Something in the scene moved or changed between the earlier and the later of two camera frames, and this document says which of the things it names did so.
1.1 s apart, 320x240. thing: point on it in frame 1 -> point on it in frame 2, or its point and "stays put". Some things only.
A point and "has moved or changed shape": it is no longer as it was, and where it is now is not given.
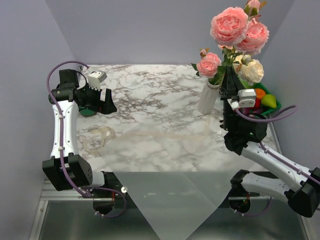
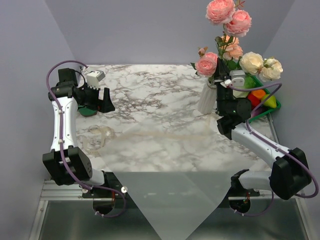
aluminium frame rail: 49,193 stays put
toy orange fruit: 260,93 stays put
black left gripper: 106,107 stays put
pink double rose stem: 208,66 stays put
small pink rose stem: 237,31 has moved or changed shape
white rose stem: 251,71 has moved or changed shape
